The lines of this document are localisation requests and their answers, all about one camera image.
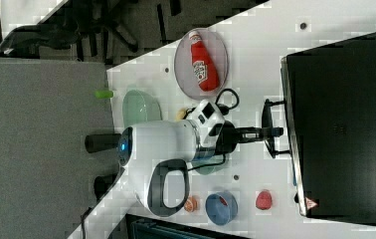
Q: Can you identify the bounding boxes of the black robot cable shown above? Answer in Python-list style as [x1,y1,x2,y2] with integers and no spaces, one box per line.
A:
[80,207,94,239]

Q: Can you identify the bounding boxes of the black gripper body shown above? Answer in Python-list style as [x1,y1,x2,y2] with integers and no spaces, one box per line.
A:
[215,120,261,154]

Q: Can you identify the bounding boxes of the blue cup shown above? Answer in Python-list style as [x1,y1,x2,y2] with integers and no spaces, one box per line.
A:
[205,191,239,226]

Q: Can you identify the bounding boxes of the red ketchup bottle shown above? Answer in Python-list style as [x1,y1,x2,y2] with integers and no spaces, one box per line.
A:
[189,31,220,92]

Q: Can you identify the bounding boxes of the black cylinder post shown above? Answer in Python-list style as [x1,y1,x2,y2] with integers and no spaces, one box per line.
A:
[85,133,120,153]

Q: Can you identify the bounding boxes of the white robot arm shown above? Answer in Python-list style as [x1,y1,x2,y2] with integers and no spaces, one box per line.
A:
[113,100,283,217]

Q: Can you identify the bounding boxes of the small black knob post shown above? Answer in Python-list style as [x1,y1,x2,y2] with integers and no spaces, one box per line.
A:
[94,174,116,200]

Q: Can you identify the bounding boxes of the green cylinder object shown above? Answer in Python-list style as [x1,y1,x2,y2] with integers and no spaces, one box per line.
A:
[94,91,114,99]

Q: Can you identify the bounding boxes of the red strawberry toy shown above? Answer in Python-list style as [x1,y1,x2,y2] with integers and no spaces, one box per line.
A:
[256,190,273,210]

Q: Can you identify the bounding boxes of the orange slice toy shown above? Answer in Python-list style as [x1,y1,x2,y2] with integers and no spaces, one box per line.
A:
[184,195,198,213]

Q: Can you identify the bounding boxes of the grey round plate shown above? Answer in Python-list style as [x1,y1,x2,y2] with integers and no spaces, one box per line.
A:
[174,28,229,100]

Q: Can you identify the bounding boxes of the black camera cable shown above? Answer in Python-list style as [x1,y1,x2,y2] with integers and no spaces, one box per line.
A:
[215,88,241,116]

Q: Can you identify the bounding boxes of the black office chair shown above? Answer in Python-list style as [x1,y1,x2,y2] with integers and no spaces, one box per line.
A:
[0,0,184,61]

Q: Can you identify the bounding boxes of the green perforated colander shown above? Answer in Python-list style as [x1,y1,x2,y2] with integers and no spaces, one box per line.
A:
[122,90,162,127]

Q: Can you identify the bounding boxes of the yellow banana toy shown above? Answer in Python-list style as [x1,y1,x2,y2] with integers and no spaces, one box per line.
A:
[175,108,188,121]

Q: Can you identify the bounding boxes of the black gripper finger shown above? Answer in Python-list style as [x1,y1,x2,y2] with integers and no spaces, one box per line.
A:
[260,132,283,138]
[261,127,283,132]

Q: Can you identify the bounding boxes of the black toaster oven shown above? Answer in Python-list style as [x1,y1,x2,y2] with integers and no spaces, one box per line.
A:
[281,32,376,226]

